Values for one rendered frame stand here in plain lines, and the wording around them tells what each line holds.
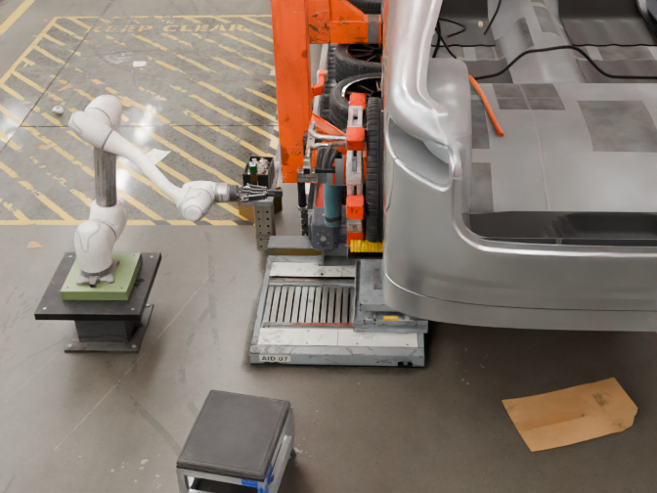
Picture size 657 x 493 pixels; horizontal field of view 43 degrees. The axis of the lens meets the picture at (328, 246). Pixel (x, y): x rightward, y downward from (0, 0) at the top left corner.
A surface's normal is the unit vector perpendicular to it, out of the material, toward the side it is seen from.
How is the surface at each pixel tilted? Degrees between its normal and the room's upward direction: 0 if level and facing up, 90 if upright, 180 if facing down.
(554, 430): 2
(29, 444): 0
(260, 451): 0
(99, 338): 90
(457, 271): 102
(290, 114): 90
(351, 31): 90
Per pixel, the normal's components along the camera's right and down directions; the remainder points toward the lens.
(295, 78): -0.05, 0.57
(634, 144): -0.04, -0.57
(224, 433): -0.03, -0.82
